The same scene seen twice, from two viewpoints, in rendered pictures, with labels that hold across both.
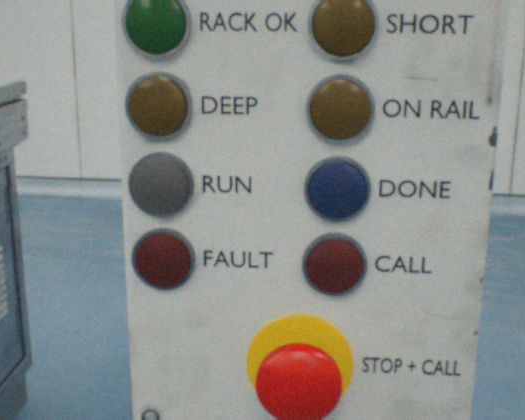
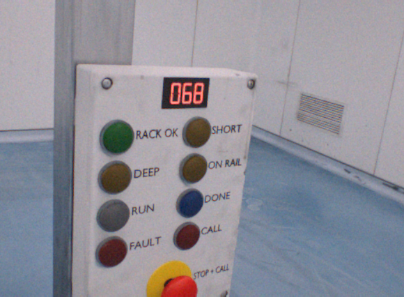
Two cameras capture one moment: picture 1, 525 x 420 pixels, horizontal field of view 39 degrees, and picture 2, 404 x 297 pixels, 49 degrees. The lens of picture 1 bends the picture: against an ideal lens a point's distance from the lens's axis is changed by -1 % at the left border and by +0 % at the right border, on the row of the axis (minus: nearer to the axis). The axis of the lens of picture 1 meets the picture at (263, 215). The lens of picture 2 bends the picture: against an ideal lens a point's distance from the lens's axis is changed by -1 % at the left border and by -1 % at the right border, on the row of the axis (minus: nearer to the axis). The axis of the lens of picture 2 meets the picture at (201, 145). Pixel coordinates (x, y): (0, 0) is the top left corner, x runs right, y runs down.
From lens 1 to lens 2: 0.24 m
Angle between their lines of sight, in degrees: 37
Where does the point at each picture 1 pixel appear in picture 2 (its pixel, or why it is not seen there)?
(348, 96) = (200, 164)
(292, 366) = (181, 288)
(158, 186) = (115, 217)
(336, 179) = (193, 199)
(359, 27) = (205, 134)
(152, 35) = (118, 145)
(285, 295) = (164, 254)
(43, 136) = not seen: outside the picture
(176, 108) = (127, 178)
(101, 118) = not seen: outside the picture
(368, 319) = (197, 256)
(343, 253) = (193, 231)
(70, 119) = not seen: outside the picture
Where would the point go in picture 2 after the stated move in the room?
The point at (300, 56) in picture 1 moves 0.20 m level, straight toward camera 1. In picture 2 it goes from (177, 147) to (358, 244)
